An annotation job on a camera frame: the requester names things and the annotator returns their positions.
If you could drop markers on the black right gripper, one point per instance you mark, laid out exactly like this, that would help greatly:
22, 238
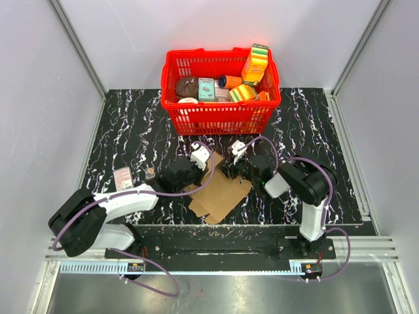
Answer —
229, 169

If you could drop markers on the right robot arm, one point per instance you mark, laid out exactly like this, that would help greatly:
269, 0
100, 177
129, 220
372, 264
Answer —
311, 179

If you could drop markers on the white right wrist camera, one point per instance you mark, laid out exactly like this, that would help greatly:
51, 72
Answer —
237, 149

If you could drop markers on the brown round cookie pack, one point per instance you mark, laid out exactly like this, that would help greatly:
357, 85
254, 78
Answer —
187, 87

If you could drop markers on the white round lid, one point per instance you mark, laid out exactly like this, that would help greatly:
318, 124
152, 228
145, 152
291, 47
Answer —
188, 100

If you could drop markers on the yellow green striped box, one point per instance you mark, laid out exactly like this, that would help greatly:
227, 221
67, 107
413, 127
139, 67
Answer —
242, 92

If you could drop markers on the tall orange yellow carton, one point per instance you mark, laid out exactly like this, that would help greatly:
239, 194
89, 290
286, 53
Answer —
255, 65

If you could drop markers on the orange tube with blue cap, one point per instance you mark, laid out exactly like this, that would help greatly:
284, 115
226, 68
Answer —
229, 82

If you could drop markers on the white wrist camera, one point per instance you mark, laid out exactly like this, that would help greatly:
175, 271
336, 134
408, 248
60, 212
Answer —
237, 149
199, 155

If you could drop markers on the red plastic shopping basket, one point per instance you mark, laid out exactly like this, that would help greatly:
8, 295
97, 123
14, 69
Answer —
212, 117

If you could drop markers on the small clear plastic bag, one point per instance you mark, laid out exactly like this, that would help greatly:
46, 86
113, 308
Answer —
150, 173

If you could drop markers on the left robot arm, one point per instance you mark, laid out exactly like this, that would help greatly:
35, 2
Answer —
82, 222

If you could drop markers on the small orange packet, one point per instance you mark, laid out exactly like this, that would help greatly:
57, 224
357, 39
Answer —
262, 96

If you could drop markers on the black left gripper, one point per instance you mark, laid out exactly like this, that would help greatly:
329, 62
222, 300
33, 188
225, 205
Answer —
200, 172

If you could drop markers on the brown cardboard box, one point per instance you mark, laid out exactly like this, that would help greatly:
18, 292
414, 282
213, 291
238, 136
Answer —
220, 196

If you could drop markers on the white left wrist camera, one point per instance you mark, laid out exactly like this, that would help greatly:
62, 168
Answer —
199, 155

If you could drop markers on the teal snack box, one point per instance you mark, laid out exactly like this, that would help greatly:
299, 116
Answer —
206, 89

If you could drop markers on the pink small box in basket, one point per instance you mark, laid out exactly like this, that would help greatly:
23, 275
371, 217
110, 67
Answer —
220, 94

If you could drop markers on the aluminium frame rail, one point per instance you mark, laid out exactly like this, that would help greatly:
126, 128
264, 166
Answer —
75, 42

